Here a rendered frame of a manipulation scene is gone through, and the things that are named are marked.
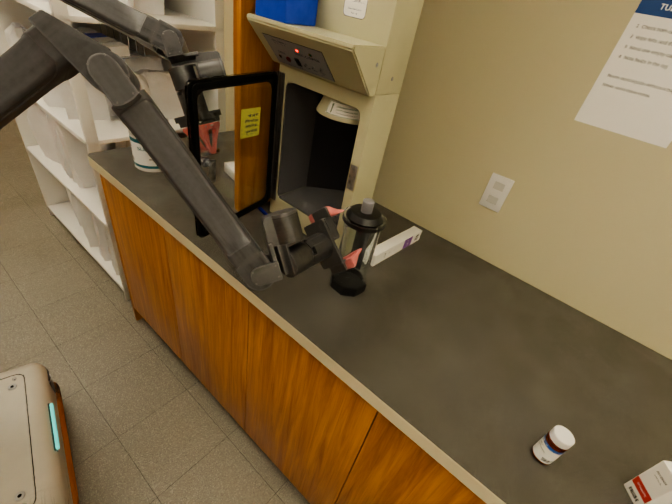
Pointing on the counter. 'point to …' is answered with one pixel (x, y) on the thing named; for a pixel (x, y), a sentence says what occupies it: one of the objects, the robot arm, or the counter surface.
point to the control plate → (299, 56)
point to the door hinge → (277, 132)
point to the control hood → (368, 52)
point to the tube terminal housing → (384, 26)
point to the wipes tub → (141, 156)
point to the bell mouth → (338, 111)
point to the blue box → (288, 11)
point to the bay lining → (312, 144)
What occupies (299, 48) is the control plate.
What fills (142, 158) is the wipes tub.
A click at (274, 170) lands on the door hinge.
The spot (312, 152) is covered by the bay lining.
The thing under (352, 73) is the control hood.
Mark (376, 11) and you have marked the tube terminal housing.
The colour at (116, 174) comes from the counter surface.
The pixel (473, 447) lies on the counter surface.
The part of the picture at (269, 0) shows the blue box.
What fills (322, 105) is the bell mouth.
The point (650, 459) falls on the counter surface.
